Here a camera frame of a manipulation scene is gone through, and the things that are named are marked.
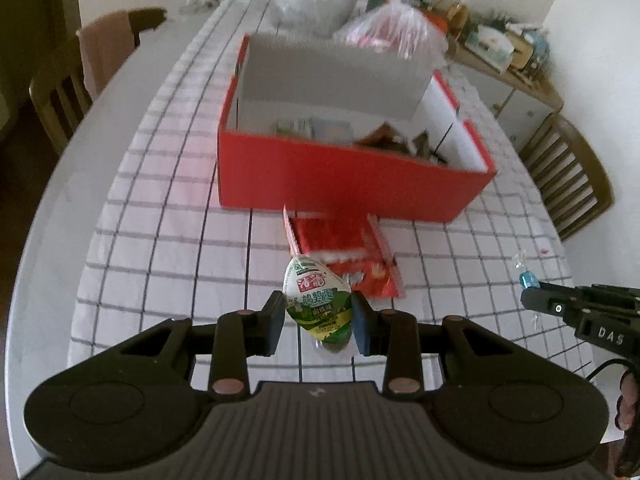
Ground snacks pile in box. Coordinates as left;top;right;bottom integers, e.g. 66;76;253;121
270;117;449;166

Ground blue candy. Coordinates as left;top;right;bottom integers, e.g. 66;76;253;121
512;249;540;307

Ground checkered white tablecloth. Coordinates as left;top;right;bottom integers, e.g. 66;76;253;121
67;0;597;386

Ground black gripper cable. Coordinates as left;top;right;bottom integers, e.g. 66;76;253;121
581;356;637;385

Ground right hand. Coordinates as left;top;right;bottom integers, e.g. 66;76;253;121
615;370;639;431

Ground wooden chair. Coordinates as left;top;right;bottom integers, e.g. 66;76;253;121
518;113;614;240
29;6;167;154

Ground red cardboard box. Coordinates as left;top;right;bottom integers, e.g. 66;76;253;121
217;34;497;223

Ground red snack bag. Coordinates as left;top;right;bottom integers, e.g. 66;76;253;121
283;210;406;299

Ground amber glass bottle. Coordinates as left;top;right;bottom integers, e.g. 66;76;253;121
446;0;470;35

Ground small plastic bag with snacks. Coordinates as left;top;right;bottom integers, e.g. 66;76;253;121
333;1;448;61

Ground green white jelly cup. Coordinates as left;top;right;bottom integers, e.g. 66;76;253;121
282;255;352;353

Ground tissue box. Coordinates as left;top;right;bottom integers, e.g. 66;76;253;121
464;25;514;74

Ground pink towel on chair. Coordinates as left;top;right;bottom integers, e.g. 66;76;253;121
76;10;134;101

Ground wooden chair right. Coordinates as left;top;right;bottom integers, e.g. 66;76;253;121
518;113;614;240

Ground white wooden cabinet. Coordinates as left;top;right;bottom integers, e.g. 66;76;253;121
448;38;564;152

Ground wooden chair left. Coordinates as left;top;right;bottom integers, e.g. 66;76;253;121
29;6;167;154

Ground small items by lamp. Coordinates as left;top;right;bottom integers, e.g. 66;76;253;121
179;0;220;16

